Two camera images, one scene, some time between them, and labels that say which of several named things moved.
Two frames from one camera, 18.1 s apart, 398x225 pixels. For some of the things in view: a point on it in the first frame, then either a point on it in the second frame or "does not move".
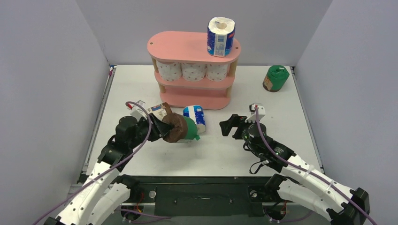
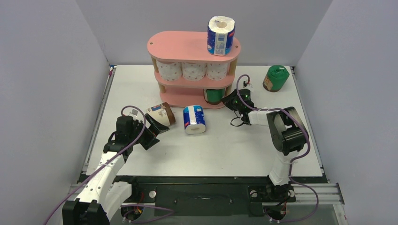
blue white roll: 196,112 does not move
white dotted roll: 193,72 does not move
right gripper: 240,126 -> 232,101
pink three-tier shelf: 186,47 does not move
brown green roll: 185,128 -> 213,96
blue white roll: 220,35 does not move
